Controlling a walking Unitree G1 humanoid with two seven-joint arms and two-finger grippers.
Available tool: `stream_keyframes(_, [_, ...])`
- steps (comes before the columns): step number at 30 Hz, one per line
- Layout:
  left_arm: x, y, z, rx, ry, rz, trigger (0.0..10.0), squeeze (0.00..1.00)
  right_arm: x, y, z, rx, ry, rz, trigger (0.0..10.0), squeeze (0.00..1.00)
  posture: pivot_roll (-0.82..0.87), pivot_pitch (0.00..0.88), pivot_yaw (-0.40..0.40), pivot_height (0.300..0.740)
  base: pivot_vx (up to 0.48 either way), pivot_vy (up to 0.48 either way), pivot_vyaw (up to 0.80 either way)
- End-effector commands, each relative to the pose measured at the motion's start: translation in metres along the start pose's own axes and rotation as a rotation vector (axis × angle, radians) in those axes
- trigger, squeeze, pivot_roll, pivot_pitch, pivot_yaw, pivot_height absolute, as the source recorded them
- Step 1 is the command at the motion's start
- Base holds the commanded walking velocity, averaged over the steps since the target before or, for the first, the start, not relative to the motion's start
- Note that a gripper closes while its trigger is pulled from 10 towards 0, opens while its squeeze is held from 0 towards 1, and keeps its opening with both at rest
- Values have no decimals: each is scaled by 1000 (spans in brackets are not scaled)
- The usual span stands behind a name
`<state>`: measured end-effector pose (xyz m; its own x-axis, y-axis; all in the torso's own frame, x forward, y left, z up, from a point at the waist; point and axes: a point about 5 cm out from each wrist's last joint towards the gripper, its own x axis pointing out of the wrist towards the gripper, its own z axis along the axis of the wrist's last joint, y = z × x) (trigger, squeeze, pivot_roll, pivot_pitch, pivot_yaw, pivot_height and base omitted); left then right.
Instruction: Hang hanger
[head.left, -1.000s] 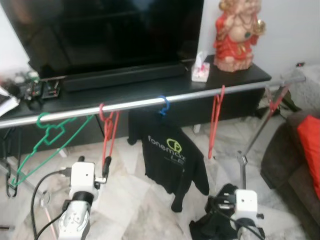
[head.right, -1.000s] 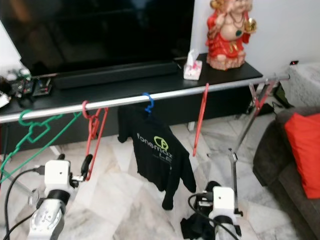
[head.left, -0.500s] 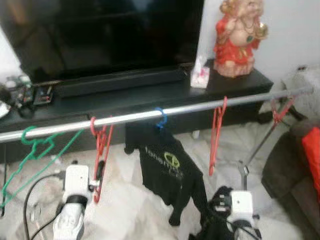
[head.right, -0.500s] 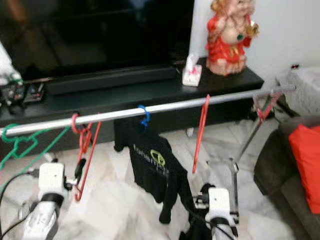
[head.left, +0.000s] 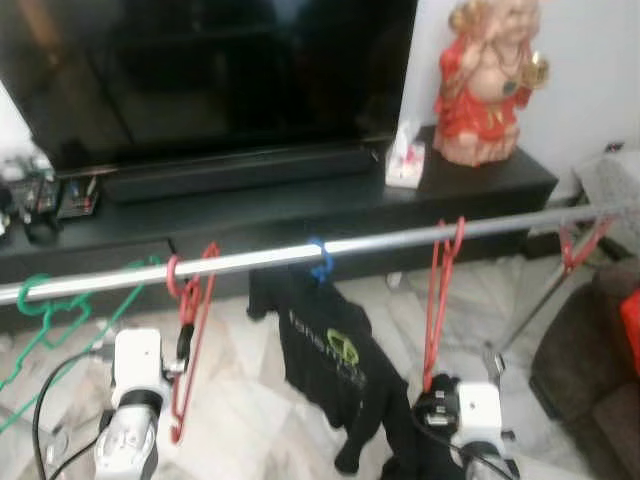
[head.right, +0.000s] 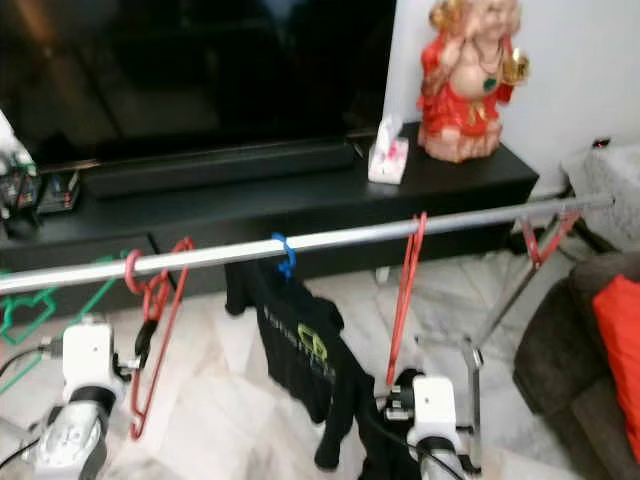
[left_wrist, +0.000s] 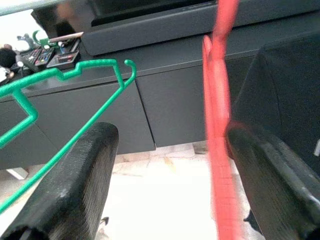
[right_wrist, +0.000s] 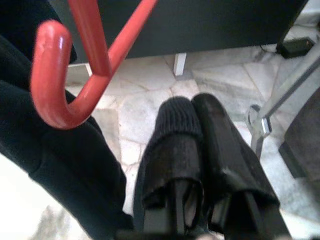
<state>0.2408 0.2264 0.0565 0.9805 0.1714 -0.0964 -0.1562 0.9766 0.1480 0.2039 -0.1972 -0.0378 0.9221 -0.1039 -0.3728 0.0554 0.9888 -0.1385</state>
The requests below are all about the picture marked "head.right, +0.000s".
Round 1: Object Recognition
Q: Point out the silver metal clothes rack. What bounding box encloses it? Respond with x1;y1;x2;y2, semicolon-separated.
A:
0;193;617;473

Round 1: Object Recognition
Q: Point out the black fonemax logo shirt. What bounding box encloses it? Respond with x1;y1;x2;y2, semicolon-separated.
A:
224;262;373;474

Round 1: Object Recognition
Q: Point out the green plastic hanger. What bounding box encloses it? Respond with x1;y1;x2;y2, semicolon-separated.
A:
0;249;132;394

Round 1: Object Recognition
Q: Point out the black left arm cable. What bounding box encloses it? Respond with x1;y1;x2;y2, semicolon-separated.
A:
0;338;73;471

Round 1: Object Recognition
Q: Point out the black tv console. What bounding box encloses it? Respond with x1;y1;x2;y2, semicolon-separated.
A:
0;120;542;313

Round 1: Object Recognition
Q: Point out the small black electronic box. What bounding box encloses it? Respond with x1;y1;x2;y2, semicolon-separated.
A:
40;168;83;214

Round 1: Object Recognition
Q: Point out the green circuit board gadget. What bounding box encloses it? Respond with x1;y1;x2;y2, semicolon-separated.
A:
0;150;43;236

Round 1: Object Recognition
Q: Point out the black television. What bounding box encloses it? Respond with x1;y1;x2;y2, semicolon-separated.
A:
0;0;399;168

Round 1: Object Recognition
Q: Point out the red cushion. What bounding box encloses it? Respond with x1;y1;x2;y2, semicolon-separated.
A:
591;274;640;464

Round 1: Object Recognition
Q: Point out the red wire hanger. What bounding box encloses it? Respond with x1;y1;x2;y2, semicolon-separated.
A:
519;207;584;270
384;211;430;387

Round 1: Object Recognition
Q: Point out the red hanger with pink hook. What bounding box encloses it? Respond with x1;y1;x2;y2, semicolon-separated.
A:
122;236;197;442

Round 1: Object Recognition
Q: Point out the black soundbar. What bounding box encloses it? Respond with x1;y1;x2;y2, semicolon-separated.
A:
81;137;359;200

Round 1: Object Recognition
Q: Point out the blue plastic hanger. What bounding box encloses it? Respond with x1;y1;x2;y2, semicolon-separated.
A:
269;232;299;280

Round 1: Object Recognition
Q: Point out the red laughing buddha statue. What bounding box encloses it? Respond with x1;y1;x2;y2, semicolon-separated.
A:
416;0;534;165

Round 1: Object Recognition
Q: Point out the white pink tissue pack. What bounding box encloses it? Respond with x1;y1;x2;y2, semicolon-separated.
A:
367;113;412;187

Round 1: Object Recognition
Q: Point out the brown sofa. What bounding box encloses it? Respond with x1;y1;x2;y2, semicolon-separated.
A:
512;250;640;480

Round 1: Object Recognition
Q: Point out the grey fabric seat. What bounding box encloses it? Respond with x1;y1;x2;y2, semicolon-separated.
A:
558;140;640;253

